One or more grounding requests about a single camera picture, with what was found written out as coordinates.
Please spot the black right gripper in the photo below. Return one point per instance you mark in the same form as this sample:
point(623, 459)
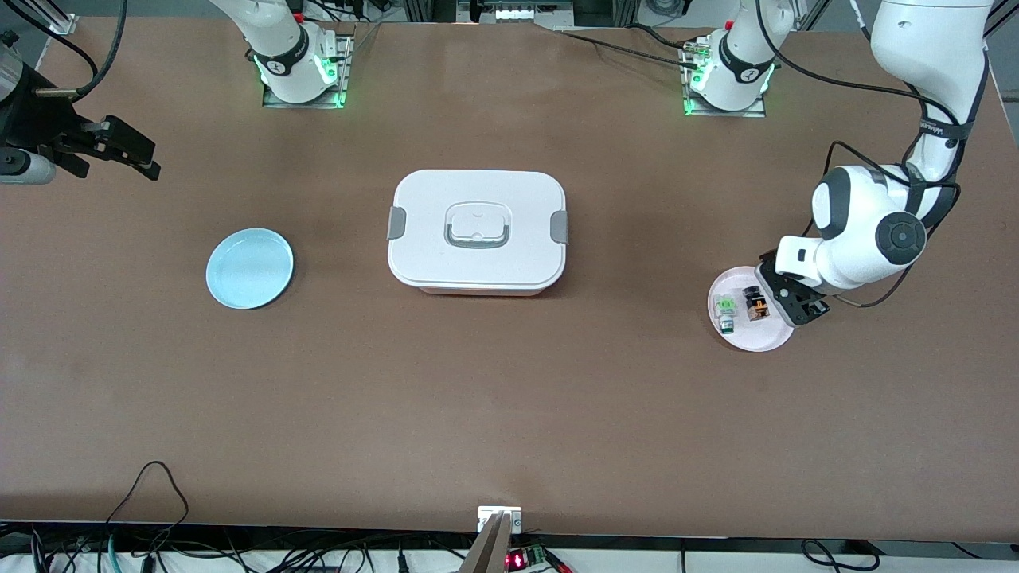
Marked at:
point(33, 122)

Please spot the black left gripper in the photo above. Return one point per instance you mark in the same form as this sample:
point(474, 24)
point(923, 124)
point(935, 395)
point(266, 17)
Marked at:
point(815, 308)

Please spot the orange and black switch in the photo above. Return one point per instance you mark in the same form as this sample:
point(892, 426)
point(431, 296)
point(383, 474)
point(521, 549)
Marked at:
point(755, 305)

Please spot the white round plate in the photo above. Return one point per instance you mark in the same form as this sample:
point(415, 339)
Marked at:
point(748, 334)

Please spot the light blue round plate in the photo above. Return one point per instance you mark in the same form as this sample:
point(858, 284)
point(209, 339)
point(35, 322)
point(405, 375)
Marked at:
point(249, 268)

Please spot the white box with grey latches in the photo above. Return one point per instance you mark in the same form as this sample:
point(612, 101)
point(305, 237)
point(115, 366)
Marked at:
point(478, 263)

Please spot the circuit board with red display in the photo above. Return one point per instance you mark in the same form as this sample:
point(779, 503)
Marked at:
point(527, 557)

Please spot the green and white switch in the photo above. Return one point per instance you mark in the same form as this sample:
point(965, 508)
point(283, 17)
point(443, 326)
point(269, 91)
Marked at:
point(725, 312)

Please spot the aluminium frame profile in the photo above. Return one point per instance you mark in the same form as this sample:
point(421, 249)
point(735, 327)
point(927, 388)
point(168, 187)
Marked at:
point(1005, 16)
point(62, 17)

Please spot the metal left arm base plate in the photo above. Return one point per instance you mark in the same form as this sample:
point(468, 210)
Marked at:
point(728, 113)

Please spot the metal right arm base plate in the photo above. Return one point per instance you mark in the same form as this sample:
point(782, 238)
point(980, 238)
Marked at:
point(347, 64)

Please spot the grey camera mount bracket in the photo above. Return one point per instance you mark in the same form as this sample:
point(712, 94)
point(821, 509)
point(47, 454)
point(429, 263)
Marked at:
point(493, 541)

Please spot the metal rack frame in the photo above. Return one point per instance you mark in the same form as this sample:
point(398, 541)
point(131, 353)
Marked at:
point(517, 12)

